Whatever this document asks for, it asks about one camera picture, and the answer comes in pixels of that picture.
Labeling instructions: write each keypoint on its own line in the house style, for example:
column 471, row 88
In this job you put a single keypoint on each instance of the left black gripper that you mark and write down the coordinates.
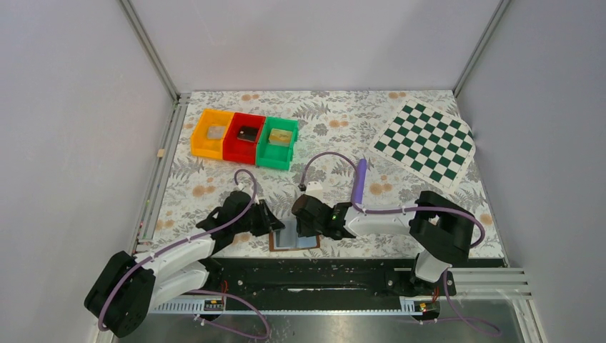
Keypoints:
column 268, row 221

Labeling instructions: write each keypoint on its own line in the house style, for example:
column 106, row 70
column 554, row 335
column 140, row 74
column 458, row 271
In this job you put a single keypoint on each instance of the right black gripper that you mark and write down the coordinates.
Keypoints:
column 303, row 229

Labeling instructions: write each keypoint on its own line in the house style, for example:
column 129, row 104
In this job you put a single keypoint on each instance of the brown leather card holder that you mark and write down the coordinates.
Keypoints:
column 287, row 239

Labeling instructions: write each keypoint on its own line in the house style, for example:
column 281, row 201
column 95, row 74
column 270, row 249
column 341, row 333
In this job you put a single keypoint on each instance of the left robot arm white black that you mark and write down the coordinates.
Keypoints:
column 128, row 287

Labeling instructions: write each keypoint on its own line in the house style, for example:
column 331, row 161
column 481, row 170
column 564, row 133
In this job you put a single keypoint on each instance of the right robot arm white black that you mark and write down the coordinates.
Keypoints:
column 445, row 231

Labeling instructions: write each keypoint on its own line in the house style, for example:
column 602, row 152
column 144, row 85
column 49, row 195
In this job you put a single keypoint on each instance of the gold card in green bin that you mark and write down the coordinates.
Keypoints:
column 280, row 137

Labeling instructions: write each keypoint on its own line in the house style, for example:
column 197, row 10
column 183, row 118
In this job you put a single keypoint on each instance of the grey card in yellow bin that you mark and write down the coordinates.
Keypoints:
column 215, row 132

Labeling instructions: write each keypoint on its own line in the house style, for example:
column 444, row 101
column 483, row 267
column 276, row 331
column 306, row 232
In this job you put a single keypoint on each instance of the green plastic bin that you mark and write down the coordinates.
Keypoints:
column 277, row 156

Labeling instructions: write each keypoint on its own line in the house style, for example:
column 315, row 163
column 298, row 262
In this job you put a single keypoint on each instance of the red plastic bin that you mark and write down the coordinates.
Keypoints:
column 239, row 151

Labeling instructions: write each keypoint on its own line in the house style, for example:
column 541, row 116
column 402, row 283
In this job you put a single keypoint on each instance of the floral table mat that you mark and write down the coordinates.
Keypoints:
column 335, row 129

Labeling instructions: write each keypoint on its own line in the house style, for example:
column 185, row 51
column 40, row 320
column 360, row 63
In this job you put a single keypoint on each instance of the yellow plastic bin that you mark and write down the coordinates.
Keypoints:
column 200, row 145

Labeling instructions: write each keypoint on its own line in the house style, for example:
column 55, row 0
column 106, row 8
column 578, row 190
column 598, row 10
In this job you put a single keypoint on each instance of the green white checkered board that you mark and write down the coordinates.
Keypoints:
column 432, row 145

